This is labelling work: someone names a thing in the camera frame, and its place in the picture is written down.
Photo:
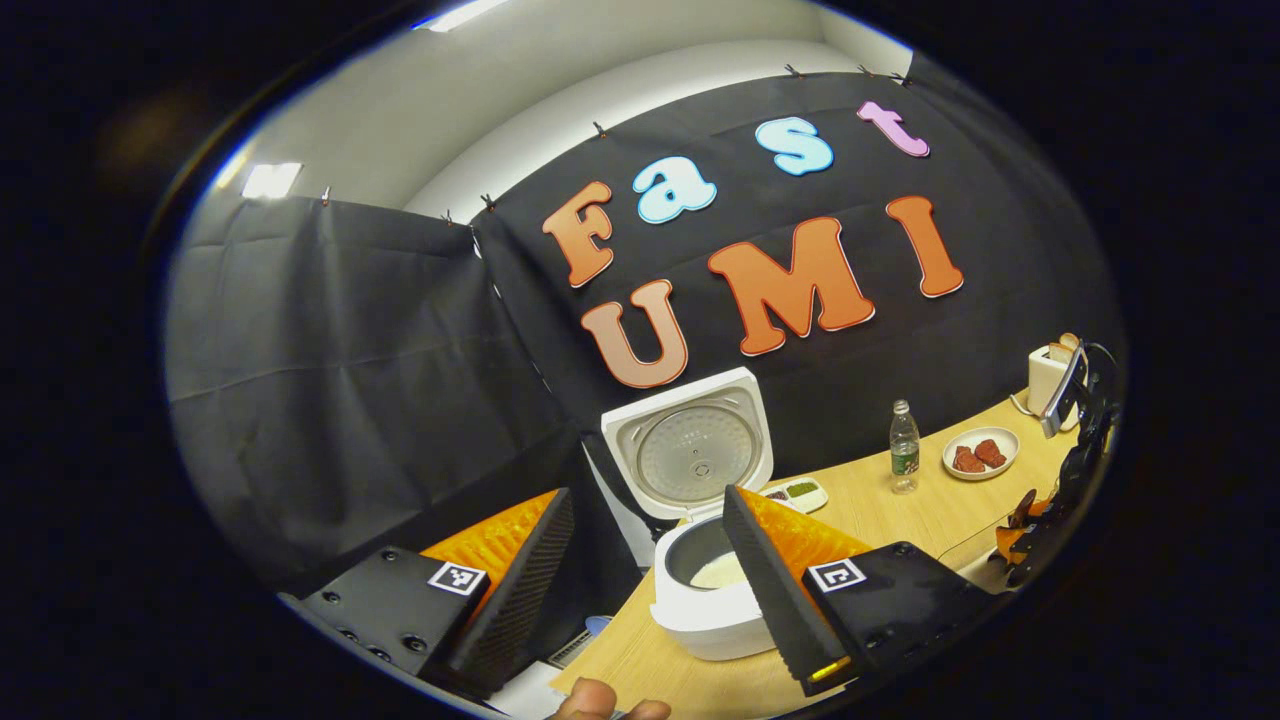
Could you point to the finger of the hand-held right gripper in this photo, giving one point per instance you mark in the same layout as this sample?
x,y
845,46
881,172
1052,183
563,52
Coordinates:
x,y
1025,550

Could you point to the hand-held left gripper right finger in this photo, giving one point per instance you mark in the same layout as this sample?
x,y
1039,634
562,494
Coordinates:
x,y
775,590

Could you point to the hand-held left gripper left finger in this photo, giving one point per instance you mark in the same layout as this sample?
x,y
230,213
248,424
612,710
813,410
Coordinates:
x,y
520,590

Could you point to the white rice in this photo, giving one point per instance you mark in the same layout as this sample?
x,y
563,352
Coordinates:
x,y
720,572

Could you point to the white rice cooker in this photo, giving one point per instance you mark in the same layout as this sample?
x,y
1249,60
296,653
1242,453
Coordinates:
x,y
690,395

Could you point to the white toaster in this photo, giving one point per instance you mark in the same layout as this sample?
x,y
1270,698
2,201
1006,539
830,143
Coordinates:
x,y
1045,385

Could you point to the small blue object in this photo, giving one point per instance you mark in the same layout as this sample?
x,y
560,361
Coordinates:
x,y
598,626

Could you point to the white round plate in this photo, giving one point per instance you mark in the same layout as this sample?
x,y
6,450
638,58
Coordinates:
x,y
975,475

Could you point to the white vented device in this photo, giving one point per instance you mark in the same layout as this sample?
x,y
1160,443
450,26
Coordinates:
x,y
540,685

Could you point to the red meat piece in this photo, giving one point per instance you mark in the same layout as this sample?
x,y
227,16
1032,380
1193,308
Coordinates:
x,y
968,461
991,453

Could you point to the white divided bean dish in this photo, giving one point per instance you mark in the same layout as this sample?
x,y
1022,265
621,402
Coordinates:
x,y
800,493

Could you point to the clear plastic water bottle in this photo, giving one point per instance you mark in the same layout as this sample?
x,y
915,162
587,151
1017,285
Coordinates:
x,y
904,450

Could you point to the ceiling light panel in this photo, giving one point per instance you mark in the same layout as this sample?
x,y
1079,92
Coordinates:
x,y
271,180

